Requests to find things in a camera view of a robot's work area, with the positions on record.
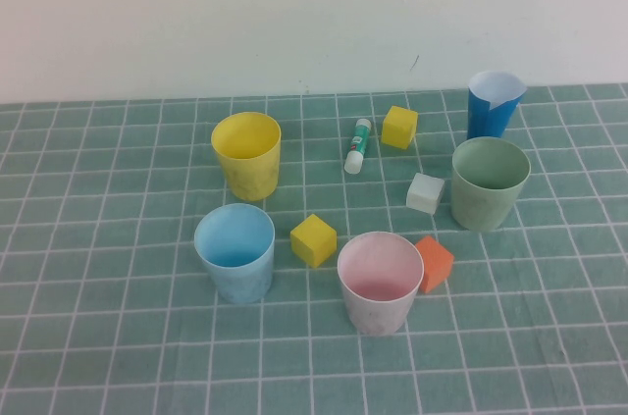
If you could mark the light blue plastic cup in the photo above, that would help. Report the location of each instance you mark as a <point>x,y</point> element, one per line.
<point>235,282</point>

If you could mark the white foam cube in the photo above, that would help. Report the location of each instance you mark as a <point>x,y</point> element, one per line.
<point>424,193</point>

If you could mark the white green glue stick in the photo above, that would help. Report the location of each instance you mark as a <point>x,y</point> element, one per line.
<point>358,142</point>

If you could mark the green grid tablecloth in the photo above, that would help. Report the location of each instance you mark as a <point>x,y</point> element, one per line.
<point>98,336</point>

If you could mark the pink plastic cup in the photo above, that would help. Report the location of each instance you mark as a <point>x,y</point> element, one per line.
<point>375,317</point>

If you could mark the blue paper cone cup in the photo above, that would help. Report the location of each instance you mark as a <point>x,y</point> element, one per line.
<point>483,116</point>

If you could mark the green plastic cup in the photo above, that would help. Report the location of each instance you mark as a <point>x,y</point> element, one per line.
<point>478,214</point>

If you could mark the yellow plastic cup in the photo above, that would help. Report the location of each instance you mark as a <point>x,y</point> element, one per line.
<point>250,179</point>

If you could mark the yellow foam cube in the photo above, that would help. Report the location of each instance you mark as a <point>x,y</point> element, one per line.
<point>313,241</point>
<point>398,128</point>

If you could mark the orange foam cube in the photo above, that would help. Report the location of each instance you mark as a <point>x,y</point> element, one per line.
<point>436,263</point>

